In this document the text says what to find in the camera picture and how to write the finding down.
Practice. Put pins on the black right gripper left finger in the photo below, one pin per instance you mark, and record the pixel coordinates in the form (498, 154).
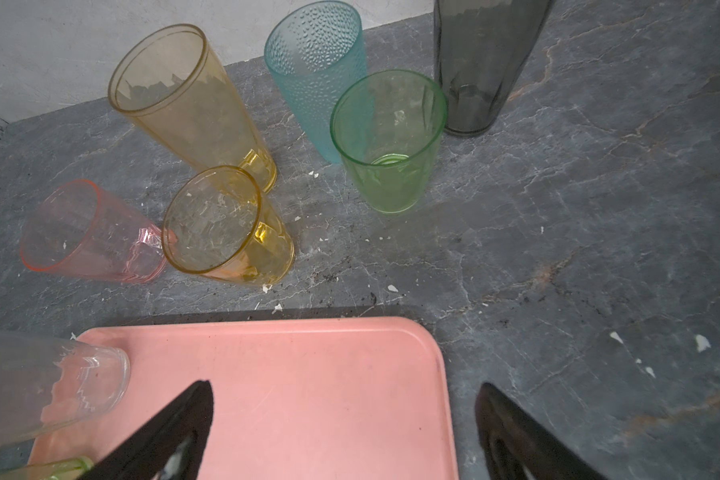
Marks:
(169, 446)

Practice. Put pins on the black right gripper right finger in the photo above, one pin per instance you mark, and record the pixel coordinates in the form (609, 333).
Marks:
(516, 446)

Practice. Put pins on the tall green glass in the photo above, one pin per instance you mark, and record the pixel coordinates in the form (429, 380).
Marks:
(69, 469)

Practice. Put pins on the clear glass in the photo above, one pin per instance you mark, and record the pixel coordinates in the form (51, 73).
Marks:
(49, 383)

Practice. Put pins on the pink plastic tray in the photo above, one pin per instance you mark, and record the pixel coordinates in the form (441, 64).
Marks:
(293, 399)

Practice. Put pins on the tall yellow glass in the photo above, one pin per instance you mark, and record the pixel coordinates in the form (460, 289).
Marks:
(174, 87)

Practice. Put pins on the short yellow glass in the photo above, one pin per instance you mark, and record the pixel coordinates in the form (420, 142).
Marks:
(221, 225)

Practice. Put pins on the short pink glass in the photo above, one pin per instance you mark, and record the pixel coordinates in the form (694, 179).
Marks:
(81, 230)

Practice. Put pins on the short green glass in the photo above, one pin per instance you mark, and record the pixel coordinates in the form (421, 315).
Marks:
(387, 129)

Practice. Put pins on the dark grey glass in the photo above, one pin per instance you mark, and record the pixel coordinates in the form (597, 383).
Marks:
(480, 49)

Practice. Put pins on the teal dimpled glass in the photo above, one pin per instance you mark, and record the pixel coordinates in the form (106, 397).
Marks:
(314, 55)

